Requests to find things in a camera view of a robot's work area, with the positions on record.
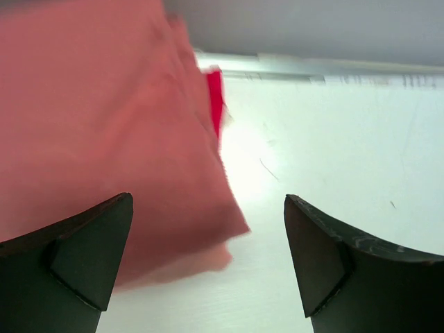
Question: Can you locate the dusty red t shirt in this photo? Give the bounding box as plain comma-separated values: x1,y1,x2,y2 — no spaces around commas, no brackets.
1,1,249,278

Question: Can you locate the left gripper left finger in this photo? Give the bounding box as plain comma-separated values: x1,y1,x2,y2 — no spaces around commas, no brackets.
1,193,133,333

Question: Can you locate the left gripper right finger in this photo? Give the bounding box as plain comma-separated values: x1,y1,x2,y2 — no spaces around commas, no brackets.
284,195,443,332

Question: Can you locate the folded salmon pink t shirt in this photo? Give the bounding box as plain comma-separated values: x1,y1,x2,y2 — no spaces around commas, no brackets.
115,243,232,291

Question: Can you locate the folded bright red t shirt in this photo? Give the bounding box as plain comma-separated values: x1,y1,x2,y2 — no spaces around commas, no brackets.
205,68,226,141

